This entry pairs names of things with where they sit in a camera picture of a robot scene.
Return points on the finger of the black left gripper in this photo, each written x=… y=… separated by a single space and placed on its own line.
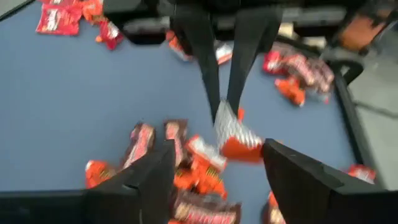
x=252 y=37
x=199 y=46

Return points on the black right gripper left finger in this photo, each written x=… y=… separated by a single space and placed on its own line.
x=152 y=186

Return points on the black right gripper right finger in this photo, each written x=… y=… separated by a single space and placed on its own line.
x=295 y=186

